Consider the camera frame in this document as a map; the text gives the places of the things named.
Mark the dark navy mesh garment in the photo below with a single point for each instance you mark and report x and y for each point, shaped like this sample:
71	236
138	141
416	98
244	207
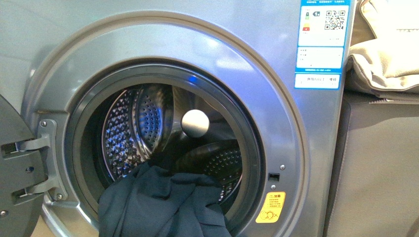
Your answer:
152	202

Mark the silver front-load washing machine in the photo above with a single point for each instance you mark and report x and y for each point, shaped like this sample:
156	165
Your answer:
60	59

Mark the washing machine glass door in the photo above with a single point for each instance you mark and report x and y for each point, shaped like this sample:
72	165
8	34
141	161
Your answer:
22	174

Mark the stainless steel washer drum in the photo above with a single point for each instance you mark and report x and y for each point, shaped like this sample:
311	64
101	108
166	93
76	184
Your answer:
171	127

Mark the orange warning sticker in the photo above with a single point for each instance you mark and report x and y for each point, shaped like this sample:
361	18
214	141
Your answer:
271	208

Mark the blue white energy label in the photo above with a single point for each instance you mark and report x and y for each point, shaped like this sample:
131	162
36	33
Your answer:
321	43

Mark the grey sofa side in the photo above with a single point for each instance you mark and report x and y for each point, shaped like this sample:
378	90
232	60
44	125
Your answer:
374	189

